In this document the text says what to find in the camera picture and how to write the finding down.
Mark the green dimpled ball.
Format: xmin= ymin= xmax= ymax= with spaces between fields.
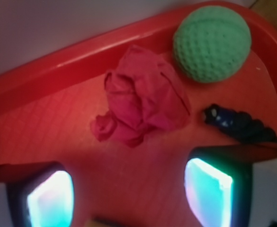
xmin=173 ymin=6 xmax=252 ymax=83

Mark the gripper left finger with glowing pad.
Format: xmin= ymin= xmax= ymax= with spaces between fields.
xmin=7 ymin=162 xmax=74 ymax=227

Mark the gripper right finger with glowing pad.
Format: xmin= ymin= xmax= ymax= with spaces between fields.
xmin=184 ymin=146 xmax=252 ymax=227

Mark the red plastic tray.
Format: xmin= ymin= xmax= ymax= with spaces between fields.
xmin=0 ymin=1 xmax=277 ymax=227

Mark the crumpled red paper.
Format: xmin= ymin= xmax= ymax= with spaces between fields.
xmin=90 ymin=45 xmax=191 ymax=147

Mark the navy blue rope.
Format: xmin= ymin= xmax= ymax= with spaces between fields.
xmin=201 ymin=103 xmax=277 ymax=145

